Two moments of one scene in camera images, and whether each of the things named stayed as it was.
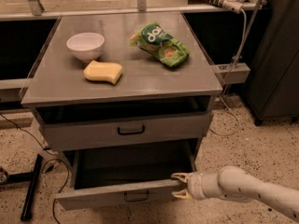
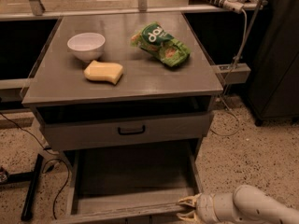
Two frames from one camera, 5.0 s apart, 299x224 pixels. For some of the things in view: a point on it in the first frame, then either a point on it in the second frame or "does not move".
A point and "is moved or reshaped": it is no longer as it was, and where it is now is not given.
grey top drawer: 121,131 does not move
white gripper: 194,186 → 205,207
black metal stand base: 33,176 does not move
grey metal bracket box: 235,73 does not move
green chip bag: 149,36 does not move
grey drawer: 122,175 is moved or reshaped
